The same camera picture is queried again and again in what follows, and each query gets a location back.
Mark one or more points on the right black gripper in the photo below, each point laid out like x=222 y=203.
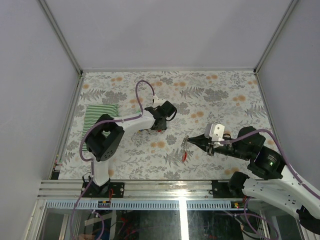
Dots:
x=204 y=143

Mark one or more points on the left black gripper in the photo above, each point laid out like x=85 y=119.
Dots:
x=161 y=128

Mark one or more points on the red handled metal key tool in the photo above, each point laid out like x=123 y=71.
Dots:
x=184 y=149

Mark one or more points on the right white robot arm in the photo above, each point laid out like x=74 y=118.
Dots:
x=293 y=194

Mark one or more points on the green striped cloth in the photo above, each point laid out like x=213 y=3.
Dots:
x=94 y=112

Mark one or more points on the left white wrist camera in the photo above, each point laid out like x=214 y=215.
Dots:
x=157 y=101

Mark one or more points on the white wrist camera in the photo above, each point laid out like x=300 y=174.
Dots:
x=157 y=101
x=214 y=132

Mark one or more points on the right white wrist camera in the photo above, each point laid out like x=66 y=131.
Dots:
x=214 y=132

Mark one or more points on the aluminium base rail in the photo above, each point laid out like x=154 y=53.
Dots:
x=135 y=195

